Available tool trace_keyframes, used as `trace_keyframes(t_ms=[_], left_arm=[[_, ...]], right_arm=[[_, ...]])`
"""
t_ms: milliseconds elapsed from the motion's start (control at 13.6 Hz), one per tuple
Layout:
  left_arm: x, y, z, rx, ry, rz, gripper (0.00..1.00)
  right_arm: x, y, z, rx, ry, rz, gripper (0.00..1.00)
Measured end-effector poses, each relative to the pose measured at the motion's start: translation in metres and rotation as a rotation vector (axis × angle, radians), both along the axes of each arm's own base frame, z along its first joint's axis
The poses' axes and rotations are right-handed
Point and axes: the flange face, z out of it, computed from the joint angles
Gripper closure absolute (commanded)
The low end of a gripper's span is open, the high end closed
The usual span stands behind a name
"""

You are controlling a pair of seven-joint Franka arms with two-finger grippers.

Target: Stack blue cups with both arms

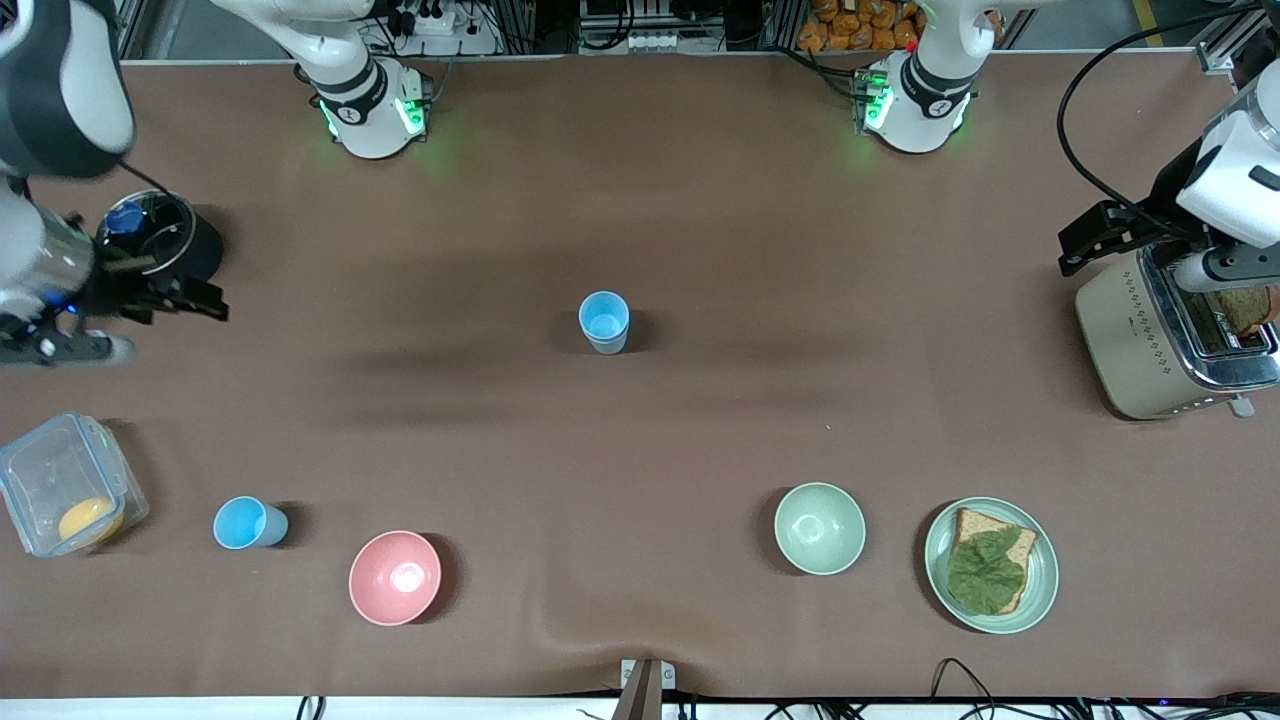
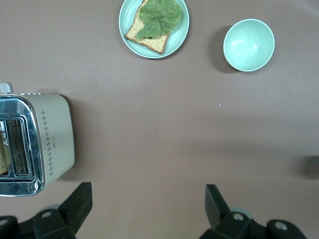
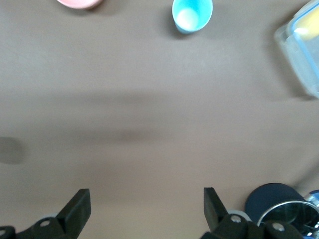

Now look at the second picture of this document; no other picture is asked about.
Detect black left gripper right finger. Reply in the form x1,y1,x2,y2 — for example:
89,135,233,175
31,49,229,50
199,184,269,239

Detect dark toast slice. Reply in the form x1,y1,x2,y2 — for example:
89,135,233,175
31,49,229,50
0,141,12,175

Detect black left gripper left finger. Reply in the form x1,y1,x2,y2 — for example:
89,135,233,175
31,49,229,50
32,182,93,239

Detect brown bread slice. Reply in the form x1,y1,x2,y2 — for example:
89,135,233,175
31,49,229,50
125,0,172,55

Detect beige and chrome toaster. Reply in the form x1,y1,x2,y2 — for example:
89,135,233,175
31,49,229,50
0,82,76,198

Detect pale green plate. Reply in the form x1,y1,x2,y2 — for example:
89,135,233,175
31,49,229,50
118,0,190,59

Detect green lettuce leaf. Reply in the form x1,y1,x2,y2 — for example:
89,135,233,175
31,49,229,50
135,0,182,41

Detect pale green bowl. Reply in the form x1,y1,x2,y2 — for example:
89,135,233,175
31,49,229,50
223,18,276,72

